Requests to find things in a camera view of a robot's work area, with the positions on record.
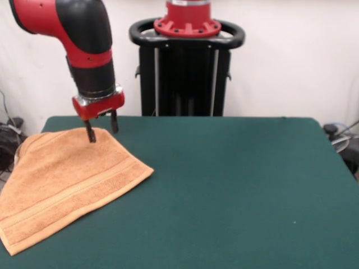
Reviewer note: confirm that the orange terry towel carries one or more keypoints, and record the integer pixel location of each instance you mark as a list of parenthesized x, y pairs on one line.
[(64, 182)]

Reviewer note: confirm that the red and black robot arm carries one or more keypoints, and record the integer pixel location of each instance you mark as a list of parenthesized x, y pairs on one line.
[(81, 36)]

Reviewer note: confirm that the silver round disc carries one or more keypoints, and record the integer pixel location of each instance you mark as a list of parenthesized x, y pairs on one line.
[(340, 143)]

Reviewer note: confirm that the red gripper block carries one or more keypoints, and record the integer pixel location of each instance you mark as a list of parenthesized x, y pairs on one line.
[(98, 107)]

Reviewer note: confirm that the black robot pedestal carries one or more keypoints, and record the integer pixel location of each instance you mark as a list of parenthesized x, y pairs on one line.
[(182, 84)]

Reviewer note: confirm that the black plug block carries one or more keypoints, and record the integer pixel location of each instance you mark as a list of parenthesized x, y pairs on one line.
[(331, 129)]

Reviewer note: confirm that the black chair base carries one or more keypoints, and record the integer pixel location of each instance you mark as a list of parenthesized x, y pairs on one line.
[(352, 162)]

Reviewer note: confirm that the dark green table cloth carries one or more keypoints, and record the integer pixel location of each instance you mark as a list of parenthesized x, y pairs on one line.
[(224, 196)]

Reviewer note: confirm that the small black adapter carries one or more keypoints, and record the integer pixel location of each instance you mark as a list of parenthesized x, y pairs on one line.
[(18, 122)]

